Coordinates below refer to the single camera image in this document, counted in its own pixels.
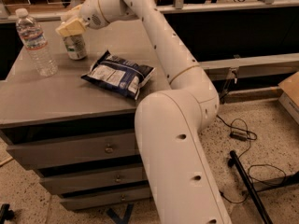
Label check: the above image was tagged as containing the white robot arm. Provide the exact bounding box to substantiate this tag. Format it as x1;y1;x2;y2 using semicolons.
57;0;232;224

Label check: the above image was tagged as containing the middle grey drawer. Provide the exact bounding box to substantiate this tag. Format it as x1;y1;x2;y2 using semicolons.
40;163;147;195

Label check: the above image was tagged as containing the top grey drawer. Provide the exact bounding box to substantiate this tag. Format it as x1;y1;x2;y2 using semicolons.
7;130;138;170

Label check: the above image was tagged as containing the grey drawer cabinet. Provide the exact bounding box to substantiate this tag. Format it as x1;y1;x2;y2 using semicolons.
0;21;169;201

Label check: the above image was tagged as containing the clear plastic water bottle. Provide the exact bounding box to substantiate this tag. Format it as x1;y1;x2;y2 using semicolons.
16;8;58;77

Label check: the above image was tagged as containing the grey metal railing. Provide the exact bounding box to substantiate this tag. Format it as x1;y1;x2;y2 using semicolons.
0;0;299;25

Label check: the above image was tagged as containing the bottom grey drawer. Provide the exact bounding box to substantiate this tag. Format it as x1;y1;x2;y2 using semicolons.
60;185;151;211

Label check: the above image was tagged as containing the silver green 7up can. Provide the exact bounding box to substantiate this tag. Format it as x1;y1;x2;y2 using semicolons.
64;35;87;60

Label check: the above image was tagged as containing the black object bottom left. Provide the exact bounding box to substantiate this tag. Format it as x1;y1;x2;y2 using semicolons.
0;203;15;224

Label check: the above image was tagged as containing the grey drawer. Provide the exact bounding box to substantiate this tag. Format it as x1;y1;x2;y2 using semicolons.
7;130;138;170
60;185;151;211
40;163;147;195

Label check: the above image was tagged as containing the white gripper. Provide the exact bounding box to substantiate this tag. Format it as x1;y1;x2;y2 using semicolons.
56;0;110;37

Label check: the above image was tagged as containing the blue white chip bag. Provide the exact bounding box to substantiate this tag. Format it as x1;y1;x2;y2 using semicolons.
81;50;155;100

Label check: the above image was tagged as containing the black tripod leg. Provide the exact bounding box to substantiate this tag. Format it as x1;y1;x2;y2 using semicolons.
229;150;273;224

